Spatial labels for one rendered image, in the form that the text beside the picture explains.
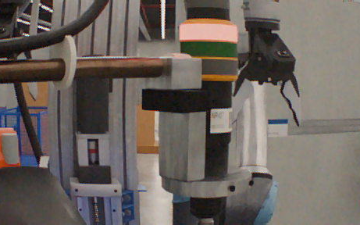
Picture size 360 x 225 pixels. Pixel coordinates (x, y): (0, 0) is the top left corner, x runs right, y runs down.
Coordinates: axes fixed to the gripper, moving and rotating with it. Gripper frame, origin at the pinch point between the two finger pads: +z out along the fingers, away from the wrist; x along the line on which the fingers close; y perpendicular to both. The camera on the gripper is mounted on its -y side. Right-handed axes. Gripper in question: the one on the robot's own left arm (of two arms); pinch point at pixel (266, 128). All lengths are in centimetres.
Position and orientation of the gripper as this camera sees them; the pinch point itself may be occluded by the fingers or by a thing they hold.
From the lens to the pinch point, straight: 96.4
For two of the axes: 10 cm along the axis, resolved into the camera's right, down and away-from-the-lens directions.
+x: -9.8, 0.1, -2.1
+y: -2.1, -0.8, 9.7
